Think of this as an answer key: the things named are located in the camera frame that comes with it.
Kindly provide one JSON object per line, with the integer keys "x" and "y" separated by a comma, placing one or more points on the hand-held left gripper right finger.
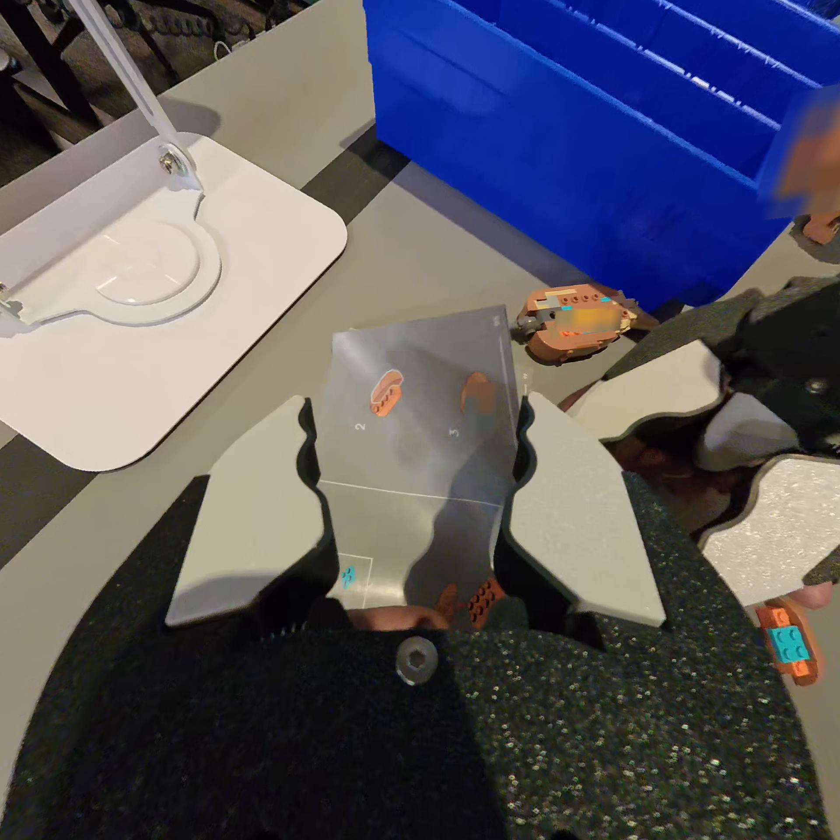
{"x": 577, "y": 525}

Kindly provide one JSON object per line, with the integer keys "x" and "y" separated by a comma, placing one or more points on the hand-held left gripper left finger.
{"x": 256, "y": 512}

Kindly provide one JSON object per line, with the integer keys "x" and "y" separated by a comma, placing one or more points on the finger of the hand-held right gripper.
{"x": 781, "y": 525}
{"x": 656, "y": 394}

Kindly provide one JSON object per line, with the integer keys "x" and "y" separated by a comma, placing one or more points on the grey brick instruction booklet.
{"x": 420, "y": 459}

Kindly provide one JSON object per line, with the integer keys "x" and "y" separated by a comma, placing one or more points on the person's right hand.
{"x": 819, "y": 596}

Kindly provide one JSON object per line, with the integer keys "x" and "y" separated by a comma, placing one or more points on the orange and teal brick piece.
{"x": 787, "y": 640}

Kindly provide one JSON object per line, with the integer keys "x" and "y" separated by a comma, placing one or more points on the small brown brick piece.
{"x": 820, "y": 229}

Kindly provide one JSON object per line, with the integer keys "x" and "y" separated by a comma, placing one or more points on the brown toy brick model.
{"x": 544, "y": 341}

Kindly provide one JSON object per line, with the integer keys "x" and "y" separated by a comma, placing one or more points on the white lamp stand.
{"x": 131, "y": 341}

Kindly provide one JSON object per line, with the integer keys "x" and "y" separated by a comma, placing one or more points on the blue plastic storage bin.
{"x": 558, "y": 144}

